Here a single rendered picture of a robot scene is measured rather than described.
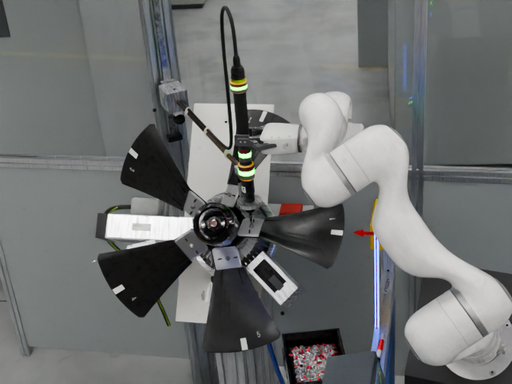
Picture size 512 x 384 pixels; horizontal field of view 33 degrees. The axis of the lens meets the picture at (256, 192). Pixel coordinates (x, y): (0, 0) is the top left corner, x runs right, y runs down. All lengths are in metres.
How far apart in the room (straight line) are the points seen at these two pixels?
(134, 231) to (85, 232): 0.91
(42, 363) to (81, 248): 0.65
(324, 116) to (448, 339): 0.52
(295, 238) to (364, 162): 0.65
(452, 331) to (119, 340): 2.22
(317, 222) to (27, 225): 1.55
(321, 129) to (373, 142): 0.12
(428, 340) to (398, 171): 0.35
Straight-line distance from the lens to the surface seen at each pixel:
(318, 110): 1.83
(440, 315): 1.83
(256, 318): 2.42
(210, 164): 2.72
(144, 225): 2.62
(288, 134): 2.24
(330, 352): 2.50
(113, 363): 3.90
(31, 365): 4.01
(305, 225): 2.40
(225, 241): 2.39
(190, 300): 2.68
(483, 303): 1.82
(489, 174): 3.08
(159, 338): 3.74
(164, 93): 2.83
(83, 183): 3.40
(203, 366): 3.57
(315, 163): 1.78
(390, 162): 1.76
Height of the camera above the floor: 2.46
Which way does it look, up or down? 29 degrees down
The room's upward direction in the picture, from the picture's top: 5 degrees counter-clockwise
